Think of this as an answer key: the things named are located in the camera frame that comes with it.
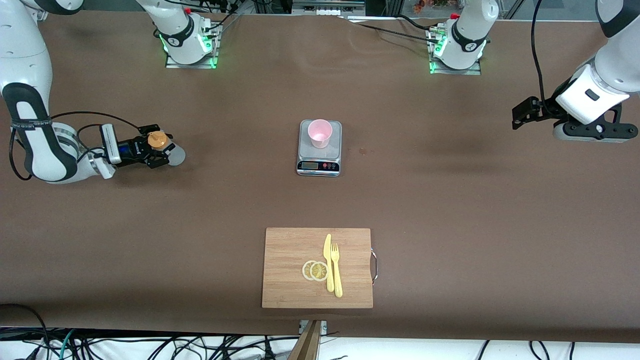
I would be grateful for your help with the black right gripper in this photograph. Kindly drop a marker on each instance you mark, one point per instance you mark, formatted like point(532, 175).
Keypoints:
point(131, 149)

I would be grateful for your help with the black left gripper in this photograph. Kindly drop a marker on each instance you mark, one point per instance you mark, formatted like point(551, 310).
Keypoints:
point(546, 108)

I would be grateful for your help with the translucent sauce bottle orange cap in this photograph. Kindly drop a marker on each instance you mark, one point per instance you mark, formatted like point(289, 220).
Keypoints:
point(158, 140)

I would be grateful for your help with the pink plastic cup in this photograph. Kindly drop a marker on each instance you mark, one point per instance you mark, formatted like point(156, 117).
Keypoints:
point(320, 135)

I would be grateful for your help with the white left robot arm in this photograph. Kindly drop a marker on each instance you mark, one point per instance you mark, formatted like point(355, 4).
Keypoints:
point(617, 67)

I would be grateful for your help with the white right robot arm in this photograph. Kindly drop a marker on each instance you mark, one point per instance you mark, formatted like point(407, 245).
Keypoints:
point(25, 60)

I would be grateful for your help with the brown paper table cover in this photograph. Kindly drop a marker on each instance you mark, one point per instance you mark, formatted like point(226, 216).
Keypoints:
point(150, 250)

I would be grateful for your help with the orange toy items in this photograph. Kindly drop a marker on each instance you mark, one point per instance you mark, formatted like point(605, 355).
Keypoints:
point(420, 5)

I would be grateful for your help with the silver digital kitchen scale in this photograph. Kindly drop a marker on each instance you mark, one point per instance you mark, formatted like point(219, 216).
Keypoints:
point(310, 165)

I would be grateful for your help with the bamboo cutting board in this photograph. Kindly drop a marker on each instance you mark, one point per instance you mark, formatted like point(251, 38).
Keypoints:
point(290, 270)

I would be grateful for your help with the lemon slice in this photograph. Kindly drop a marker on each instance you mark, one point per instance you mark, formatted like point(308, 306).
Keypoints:
point(305, 270)
point(319, 271)

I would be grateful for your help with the grey power strip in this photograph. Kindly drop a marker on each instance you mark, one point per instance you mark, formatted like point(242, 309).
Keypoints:
point(327, 11)

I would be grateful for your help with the yellow plastic knife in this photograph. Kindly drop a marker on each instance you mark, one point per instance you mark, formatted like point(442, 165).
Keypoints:
point(330, 280)

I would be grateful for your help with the yellow plastic fork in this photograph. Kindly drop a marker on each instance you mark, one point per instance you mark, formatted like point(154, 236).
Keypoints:
point(338, 285)

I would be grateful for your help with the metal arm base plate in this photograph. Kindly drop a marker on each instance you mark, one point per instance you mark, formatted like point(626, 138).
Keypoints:
point(190, 65)
point(455, 72)

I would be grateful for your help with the aluminium frame corner bracket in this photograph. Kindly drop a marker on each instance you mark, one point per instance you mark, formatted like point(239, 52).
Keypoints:
point(42, 17)

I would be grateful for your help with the small metal table bracket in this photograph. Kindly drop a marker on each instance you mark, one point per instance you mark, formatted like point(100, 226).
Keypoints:
point(323, 326)

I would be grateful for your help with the wooden post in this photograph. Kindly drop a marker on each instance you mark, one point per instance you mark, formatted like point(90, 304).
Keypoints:
point(307, 347)

